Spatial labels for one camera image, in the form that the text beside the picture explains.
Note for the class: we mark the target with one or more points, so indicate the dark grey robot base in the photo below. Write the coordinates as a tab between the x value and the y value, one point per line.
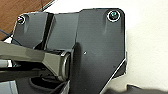
96	43

